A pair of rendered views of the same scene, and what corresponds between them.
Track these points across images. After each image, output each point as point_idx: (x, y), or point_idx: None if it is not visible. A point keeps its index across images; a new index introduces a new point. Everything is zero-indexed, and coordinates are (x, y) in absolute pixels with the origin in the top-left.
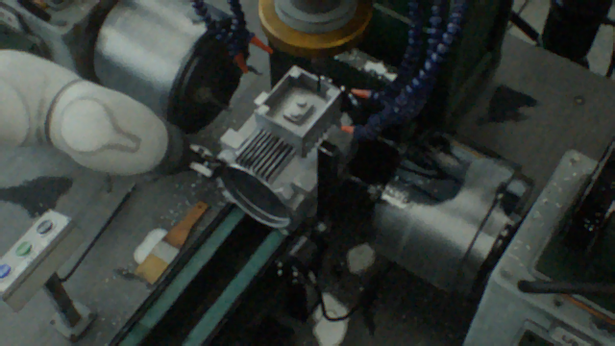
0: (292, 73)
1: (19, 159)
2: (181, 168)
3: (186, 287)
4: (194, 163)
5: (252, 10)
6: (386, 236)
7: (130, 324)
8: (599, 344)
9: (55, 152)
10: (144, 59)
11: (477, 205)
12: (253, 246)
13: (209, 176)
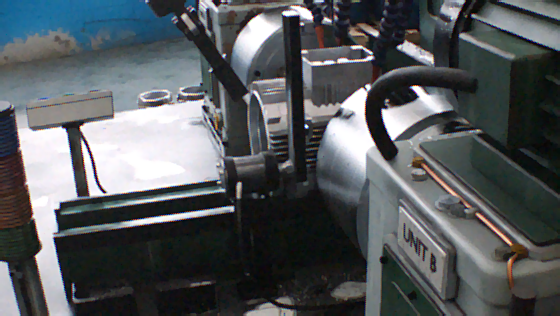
0: (352, 47)
1: (168, 151)
2: (169, 6)
3: (159, 204)
4: (186, 16)
5: None
6: (325, 158)
7: (94, 197)
8: (432, 227)
9: (193, 156)
10: (256, 32)
11: (416, 113)
12: None
13: (190, 29)
